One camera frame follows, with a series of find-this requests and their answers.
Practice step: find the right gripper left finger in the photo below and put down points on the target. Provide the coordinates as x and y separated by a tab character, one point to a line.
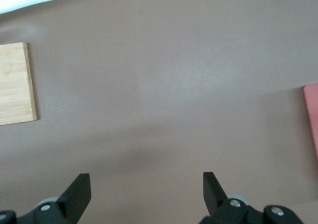
74	196

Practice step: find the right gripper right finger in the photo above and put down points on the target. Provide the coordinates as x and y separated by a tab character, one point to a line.
213	196

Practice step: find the bamboo cutting board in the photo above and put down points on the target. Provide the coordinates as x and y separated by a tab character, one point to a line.
15	85

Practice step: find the pink plastic box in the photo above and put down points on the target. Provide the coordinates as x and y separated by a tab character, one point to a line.
311	114

